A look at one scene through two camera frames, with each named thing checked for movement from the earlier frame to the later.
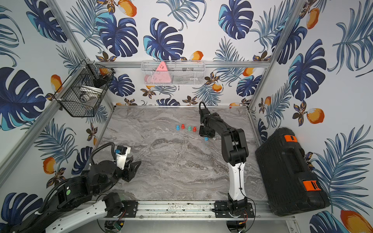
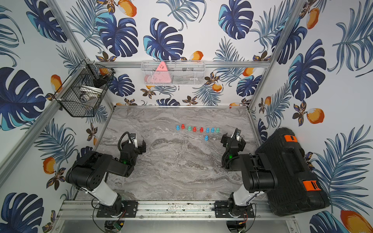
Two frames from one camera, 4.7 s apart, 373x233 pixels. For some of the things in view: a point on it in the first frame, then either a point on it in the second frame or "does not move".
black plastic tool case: [290, 186] does not move
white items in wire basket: [88, 93] does not move
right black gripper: [201, 133] -> [225, 140]
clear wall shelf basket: [188, 72] does not move
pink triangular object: [161, 74] does not move
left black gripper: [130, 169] -> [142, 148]
